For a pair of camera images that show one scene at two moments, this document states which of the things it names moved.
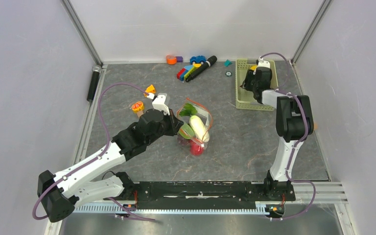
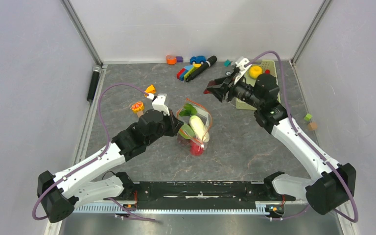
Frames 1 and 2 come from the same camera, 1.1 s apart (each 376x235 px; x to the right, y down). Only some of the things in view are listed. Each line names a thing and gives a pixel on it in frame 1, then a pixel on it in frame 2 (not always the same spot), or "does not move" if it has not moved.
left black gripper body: x=168 y=127 does not move
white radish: x=199 y=128 does not move
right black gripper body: x=249 y=83 -> x=244 y=92
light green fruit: x=186 y=131 does not move
